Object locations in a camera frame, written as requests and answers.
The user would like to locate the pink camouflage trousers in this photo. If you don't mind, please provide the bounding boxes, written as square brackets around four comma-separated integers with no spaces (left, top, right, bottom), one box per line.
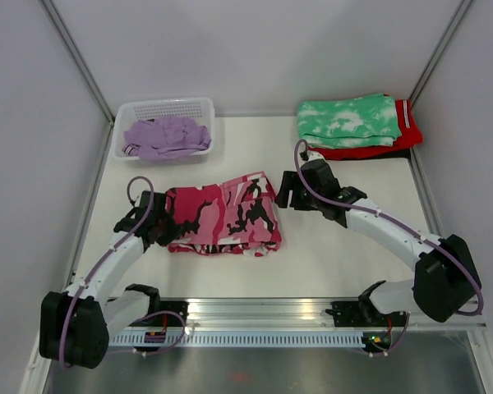
[166,172,283,257]

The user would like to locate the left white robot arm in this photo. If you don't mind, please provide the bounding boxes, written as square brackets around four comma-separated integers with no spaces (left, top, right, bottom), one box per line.
[39,191,188,369]

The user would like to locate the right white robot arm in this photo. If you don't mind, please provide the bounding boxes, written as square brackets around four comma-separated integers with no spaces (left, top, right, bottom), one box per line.
[276,158,484,325]

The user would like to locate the lilac trousers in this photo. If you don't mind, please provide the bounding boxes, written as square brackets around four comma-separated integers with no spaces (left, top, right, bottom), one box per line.
[121,116,212,162]

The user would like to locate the green tie-dye folded trousers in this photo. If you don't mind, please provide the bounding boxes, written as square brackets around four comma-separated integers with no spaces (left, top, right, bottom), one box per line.
[297,94,402,149]

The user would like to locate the red folded trousers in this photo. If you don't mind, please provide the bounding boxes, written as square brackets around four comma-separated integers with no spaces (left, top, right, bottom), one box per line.
[312,99,423,161]

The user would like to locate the white plastic basket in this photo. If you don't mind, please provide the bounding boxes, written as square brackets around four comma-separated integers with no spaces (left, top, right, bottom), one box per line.
[110,97,216,165]

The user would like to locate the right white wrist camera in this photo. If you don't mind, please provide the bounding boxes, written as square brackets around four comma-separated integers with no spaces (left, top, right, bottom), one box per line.
[306,151,325,162]

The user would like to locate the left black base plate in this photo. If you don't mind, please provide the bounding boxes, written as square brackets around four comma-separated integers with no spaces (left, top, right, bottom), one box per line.
[145,300,189,329]

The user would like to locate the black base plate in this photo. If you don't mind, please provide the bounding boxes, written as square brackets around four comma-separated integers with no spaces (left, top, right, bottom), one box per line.
[325,300,407,328]
[145,300,189,329]

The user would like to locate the white slotted cable duct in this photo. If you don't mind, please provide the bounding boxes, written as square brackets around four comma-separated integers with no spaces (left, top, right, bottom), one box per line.
[106,331,391,349]

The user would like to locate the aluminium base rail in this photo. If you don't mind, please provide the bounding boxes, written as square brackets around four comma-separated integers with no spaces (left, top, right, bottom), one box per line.
[106,295,488,329]

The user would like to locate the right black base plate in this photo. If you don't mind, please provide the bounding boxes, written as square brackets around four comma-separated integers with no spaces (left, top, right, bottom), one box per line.
[325,300,407,328]

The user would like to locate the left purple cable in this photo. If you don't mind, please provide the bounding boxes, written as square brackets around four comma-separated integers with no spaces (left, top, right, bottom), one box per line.
[57,176,155,370]

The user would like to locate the purple cable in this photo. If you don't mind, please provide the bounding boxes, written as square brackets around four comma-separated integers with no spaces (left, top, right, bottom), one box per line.
[57,176,155,370]
[292,139,486,319]

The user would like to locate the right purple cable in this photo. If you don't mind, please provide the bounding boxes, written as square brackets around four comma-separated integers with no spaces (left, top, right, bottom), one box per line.
[292,139,486,319]

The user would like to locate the right aluminium frame post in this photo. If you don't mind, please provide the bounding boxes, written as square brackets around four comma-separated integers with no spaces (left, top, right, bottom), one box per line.
[409,0,476,108]

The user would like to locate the aluminium frame post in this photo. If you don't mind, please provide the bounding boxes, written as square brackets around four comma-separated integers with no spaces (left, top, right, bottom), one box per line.
[39,0,114,120]
[409,0,476,108]

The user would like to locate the left aluminium frame post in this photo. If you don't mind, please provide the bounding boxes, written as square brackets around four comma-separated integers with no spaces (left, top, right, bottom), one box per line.
[39,0,114,120]

